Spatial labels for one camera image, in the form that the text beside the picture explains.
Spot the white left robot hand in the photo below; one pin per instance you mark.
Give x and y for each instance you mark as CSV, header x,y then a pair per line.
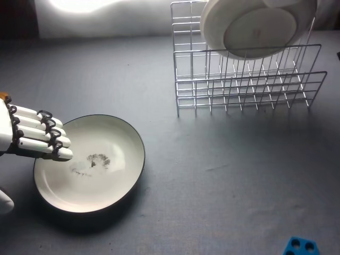
x,y
32,132

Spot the white backdrop cloth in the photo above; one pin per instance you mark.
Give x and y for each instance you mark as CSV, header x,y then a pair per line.
x,y
106,24

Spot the grey table cloth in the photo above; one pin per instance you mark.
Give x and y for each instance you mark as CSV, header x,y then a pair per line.
x,y
212,172

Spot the blue pentagon block with holes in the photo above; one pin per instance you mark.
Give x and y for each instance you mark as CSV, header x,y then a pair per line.
x,y
300,247

